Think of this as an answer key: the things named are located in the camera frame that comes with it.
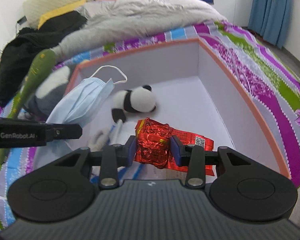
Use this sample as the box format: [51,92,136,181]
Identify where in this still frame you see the floral striped bedsheet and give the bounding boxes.
[0,21,300,230]

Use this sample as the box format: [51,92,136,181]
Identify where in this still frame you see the grey penguin plush toy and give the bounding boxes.
[22,66,72,117]

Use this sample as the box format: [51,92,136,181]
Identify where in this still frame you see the orange cardboard box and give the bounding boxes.
[30,37,290,188]

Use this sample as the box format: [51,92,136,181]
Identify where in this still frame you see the blue curtain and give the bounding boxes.
[247,0,294,49]

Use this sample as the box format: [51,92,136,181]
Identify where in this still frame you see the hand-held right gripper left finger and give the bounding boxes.
[54,134,137,188]

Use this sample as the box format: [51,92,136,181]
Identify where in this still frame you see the black jacket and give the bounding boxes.
[0,10,88,108]

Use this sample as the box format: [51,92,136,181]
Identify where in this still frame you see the long green plush toy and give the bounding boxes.
[0,49,57,173]

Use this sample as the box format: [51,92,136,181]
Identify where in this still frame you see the yellow pillow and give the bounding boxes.
[37,0,88,29]

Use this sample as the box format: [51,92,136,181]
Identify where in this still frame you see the red foil packet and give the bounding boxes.
[134,117,172,169]

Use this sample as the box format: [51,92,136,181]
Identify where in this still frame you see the blue face mask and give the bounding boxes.
[47,65,128,130]

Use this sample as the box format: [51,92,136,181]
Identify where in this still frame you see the white fluffy hair tie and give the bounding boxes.
[89,127,113,153]

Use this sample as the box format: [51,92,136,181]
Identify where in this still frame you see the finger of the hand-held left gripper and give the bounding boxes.
[44,122,83,140]

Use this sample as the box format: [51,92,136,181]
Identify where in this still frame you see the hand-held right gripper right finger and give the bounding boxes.
[170,135,243,188]

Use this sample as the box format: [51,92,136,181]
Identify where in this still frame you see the light grey duvet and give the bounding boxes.
[51,0,228,60]

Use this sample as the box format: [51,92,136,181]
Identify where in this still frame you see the small panda plush toy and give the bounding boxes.
[110,85,157,123]

